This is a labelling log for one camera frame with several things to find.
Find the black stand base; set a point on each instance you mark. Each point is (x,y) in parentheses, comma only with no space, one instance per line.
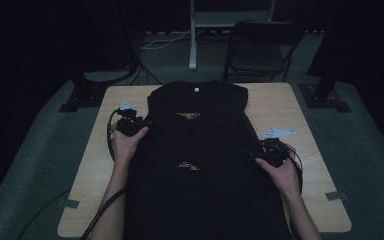
(323,98)
(83,96)

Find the person's right hand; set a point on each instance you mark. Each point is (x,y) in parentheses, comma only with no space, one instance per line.
(288,176)

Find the person's left hand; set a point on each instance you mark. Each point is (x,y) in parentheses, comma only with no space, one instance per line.
(125,146)

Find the black folding chair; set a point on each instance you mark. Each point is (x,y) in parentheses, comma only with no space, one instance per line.
(263,33)

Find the grey metal desk frame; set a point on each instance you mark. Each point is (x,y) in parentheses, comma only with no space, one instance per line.
(192,50)

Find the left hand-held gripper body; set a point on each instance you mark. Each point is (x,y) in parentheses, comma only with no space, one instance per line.
(128,123)

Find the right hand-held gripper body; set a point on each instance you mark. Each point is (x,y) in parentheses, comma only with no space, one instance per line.
(273,150)

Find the black long-sleeved printed shirt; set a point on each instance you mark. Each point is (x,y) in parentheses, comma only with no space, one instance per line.
(196,143)

